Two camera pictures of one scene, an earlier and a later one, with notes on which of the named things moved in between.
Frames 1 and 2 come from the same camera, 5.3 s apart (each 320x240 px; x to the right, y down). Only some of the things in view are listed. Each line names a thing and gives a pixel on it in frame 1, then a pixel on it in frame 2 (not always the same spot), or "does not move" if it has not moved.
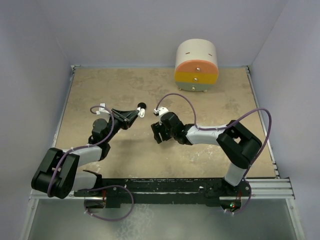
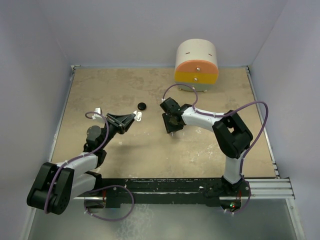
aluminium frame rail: x=279 y=188 does not move
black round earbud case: x=142 y=105 does not move
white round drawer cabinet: x=196 y=66 does not move
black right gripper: x=157 y=129 -> x=169 y=128
